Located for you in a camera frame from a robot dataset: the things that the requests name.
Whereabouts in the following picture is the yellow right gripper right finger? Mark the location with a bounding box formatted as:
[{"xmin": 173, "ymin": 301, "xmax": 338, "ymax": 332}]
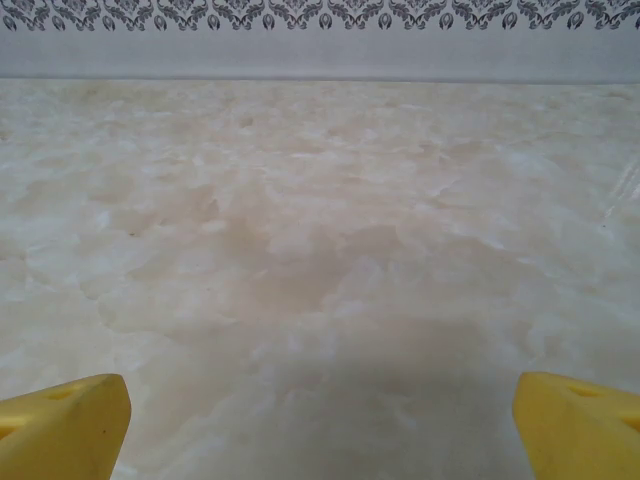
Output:
[{"xmin": 514, "ymin": 370, "xmax": 640, "ymax": 480}]

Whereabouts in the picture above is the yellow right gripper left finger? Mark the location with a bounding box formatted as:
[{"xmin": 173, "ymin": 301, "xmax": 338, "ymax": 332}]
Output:
[{"xmin": 0, "ymin": 372, "xmax": 133, "ymax": 480}]

